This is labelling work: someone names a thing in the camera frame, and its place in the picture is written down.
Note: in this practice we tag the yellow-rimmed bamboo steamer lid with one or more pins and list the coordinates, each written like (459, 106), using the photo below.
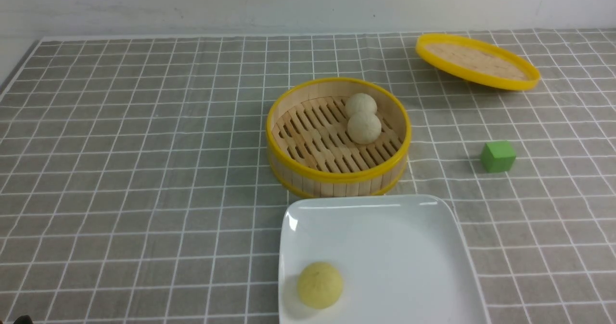
(477, 62)

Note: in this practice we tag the yellow steamed bun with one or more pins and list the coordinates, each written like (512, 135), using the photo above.
(320, 285)

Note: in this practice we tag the grey checkered tablecloth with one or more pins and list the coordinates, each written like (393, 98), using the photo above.
(136, 187)

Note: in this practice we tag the green wooden cube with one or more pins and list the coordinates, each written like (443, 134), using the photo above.
(498, 156)

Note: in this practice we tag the white square plate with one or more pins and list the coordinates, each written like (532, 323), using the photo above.
(402, 259)

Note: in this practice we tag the white steamed bun front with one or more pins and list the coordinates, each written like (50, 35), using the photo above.
(364, 127)

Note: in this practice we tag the white steamed bun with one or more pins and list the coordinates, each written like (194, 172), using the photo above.
(364, 127)
(360, 103)

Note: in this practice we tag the yellow-rimmed bamboo steamer basket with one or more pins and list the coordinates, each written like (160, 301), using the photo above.
(311, 153)

